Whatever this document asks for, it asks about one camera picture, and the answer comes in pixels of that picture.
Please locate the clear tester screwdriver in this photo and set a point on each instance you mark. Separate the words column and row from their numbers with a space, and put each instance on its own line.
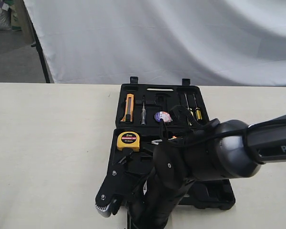
column 143, row 113

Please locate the white sack in background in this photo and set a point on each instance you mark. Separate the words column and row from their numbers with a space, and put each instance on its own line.
column 5, row 6

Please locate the white backdrop cloth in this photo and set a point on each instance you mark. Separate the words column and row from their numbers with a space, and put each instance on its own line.
column 211, row 42

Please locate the black plastic tool case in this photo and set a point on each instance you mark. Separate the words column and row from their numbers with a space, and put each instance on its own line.
column 157, row 98

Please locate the electrical tape roll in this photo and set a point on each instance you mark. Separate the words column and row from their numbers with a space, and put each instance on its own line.
column 163, row 116

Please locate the black backdrop stand pole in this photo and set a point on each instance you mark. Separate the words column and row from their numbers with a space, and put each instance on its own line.
column 37, row 45

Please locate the orange handled pliers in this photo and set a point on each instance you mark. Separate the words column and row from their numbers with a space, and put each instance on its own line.
column 174, row 141

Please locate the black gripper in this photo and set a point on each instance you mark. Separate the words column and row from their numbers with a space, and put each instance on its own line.
column 152, row 210

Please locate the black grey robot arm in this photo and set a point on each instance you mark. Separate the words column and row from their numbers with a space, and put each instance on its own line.
column 231, row 149

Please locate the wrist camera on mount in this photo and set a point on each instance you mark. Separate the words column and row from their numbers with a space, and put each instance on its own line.
column 126, row 173

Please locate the orange utility knife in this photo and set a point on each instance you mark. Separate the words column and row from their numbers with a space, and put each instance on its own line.
column 129, row 105

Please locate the yellow tape measure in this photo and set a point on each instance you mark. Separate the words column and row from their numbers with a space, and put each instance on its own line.
column 128, row 140

